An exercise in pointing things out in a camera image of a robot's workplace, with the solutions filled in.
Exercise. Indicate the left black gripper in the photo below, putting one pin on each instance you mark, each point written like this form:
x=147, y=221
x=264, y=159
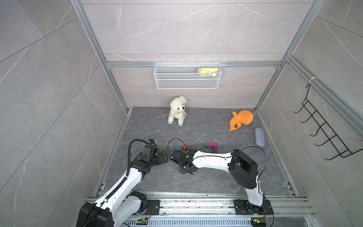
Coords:
x=160, y=160

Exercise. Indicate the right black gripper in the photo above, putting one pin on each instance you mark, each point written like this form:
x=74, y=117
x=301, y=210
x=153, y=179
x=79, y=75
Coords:
x=182, y=171

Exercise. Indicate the purple block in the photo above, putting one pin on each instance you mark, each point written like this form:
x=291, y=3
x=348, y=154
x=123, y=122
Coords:
x=215, y=150

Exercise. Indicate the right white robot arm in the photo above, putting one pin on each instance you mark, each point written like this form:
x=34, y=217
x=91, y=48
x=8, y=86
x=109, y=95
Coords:
x=243, y=169

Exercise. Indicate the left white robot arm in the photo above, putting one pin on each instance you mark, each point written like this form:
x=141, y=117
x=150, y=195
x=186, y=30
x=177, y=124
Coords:
x=121, y=201

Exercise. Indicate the white plush dog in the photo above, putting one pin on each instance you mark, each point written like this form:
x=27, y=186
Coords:
x=177, y=110

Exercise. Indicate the orange toy watering can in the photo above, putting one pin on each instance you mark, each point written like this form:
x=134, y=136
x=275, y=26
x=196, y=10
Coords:
x=244, y=117

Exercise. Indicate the purple glasses case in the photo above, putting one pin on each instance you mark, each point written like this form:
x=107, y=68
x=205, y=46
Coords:
x=259, y=137

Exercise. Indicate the yellow packet in basket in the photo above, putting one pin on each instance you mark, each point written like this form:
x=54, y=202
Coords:
x=208, y=71

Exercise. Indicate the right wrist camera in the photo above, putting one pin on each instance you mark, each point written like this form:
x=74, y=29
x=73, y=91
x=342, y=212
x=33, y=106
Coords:
x=176, y=155

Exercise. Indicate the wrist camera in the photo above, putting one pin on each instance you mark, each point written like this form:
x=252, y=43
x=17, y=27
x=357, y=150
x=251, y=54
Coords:
x=150, y=151
x=176, y=155

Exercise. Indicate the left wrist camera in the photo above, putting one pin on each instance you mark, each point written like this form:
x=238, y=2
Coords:
x=150, y=151

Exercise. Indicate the aluminium mounting rail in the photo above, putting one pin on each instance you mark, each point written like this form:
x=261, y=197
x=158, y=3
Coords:
x=217, y=210

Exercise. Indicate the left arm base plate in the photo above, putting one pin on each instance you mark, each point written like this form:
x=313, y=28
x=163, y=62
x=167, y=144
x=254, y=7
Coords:
x=139, y=207

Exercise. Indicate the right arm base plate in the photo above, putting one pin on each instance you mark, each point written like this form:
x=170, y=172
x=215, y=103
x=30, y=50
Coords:
x=243, y=207

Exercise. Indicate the white wire mesh basket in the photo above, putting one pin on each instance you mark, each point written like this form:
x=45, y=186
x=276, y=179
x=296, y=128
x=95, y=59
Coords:
x=184, y=76

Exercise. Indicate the black wire hook rack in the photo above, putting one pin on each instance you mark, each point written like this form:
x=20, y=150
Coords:
x=324, y=127

